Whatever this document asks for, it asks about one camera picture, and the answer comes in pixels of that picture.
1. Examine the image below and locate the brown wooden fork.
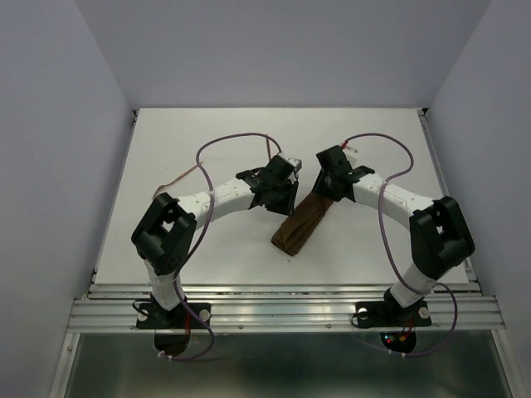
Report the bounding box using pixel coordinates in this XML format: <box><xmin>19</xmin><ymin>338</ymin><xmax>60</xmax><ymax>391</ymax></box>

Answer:
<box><xmin>152</xmin><ymin>165</ymin><xmax>197</xmax><ymax>199</ymax></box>

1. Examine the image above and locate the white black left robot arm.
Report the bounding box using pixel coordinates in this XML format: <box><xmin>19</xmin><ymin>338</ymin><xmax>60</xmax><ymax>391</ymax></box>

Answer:
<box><xmin>131</xmin><ymin>153</ymin><xmax>302</xmax><ymax>327</ymax></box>

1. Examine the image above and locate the aluminium rail frame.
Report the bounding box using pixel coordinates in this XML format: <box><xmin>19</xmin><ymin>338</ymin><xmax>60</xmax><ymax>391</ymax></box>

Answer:
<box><xmin>51</xmin><ymin>108</ymin><xmax>515</xmax><ymax>397</ymax></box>

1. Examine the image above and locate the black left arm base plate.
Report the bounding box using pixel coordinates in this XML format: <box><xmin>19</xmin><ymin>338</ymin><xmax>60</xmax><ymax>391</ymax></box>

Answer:
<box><xmin>132</xmin><ymin>300</ymin><xmax>210</xmax><ymax>330</ymax></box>

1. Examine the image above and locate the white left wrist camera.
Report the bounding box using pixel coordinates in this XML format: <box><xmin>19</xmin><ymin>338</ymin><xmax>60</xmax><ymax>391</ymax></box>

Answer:
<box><xmin>278</xmin><ymin>152</ymin><xmax>302</xmax><ymax>172</ymax></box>

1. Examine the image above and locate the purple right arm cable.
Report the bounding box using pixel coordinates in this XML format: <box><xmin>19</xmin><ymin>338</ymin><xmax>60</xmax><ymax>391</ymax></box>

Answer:
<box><xmin>342</xmin><ymin>132</ymin><xmax>460</xmax><ymax>360</ymax></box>

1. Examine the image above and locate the brown wooden knife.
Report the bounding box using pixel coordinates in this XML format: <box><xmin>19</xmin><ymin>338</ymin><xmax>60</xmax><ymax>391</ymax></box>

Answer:
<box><xmin>265</xmin><ymin>134</ymin><xmax>275</xmax><ymax>159</ymax></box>

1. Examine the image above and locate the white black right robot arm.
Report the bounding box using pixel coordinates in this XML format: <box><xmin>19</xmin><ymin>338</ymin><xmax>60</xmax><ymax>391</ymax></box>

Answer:
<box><xmin>313</xmin><ymin>145</ymin><xmax>475</xmax><ymax>323</ymax></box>

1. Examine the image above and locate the brown cloth napkin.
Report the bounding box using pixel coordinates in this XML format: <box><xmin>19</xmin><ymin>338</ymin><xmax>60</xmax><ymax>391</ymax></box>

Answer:
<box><xmin>271</xmin><ymin>192</ymin><xmax>334</xmax><ymax>256</ymax></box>

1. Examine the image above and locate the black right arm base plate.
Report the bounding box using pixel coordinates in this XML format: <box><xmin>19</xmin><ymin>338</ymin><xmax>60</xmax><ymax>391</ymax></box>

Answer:
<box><xmin>350</xmin><ymin>300</ymin><xmax>432</xmax><ymax>329</ymax></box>

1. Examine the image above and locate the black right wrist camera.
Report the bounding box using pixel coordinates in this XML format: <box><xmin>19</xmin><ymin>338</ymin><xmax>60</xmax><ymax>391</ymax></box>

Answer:
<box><xmin>316</xmin><ymin>145</ymin><xmax>353</xmax><ymax>174</ymax></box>

